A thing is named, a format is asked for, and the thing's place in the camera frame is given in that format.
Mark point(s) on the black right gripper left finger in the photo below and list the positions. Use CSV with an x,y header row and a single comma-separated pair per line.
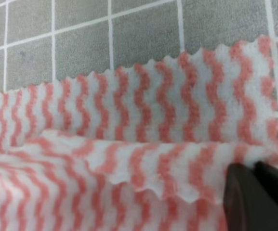
x,y
247,206

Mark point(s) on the pink white wavy striped towel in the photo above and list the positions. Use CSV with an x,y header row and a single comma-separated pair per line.
x,y
144,148

